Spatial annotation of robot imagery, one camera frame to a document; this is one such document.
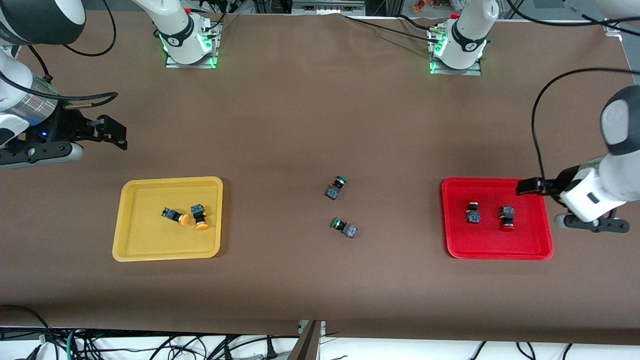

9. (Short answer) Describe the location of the brown table cover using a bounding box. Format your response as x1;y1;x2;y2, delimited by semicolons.
0;12;640;346

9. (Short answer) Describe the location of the teal floor cable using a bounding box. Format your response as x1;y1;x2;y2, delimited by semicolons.
64;328;84;360

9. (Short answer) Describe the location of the aluminium frame corner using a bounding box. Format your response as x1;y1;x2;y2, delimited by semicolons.
602;19;626;39

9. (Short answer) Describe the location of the grey metal table leg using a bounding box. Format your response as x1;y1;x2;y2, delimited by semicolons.
286;320;324;360

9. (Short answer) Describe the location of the grey metal rail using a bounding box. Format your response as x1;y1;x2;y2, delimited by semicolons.
291;0;366;15

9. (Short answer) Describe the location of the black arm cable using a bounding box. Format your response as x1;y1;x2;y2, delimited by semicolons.
507;0;640;182
0;0;119;114

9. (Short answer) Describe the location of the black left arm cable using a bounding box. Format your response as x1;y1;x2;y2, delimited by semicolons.
507;0;640;182

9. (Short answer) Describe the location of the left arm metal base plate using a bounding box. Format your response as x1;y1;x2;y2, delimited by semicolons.
429;27;483;77

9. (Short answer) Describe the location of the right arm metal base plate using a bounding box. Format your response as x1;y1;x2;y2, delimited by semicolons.
164;22;221;70

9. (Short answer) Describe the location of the yellow plastic tray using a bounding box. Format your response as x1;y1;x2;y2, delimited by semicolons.
111;176;224;263

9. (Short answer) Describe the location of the green push button switch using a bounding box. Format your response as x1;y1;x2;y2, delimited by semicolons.
325;175;349;201
331;217;359;239

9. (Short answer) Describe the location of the yellow push button switch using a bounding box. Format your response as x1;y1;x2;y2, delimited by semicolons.
190;203;210;232
161;207;191;227

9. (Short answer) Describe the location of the black cable on table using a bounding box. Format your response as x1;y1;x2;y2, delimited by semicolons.
344;14;442;45

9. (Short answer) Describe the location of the red plastic tray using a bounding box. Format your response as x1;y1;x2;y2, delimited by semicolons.
440;177;555;261

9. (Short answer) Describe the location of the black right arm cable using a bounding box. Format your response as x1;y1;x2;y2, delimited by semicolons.
0;0;119;114

